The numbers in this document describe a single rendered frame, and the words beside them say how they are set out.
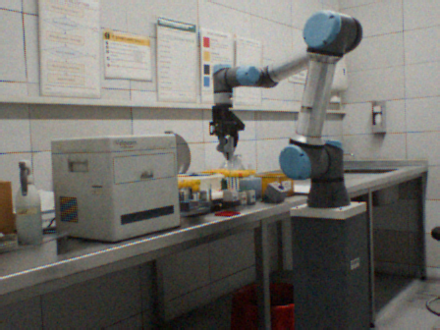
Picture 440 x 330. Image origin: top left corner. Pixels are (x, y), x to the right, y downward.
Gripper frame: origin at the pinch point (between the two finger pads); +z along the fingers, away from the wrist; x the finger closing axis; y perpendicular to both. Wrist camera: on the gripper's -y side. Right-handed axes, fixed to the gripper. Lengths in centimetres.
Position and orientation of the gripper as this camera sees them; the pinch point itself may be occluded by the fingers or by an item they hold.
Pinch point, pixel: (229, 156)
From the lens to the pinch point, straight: 192.2
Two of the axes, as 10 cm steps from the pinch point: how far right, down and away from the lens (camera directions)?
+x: 8.0, 0.0, -6.1
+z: 0.4, 10.0, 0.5
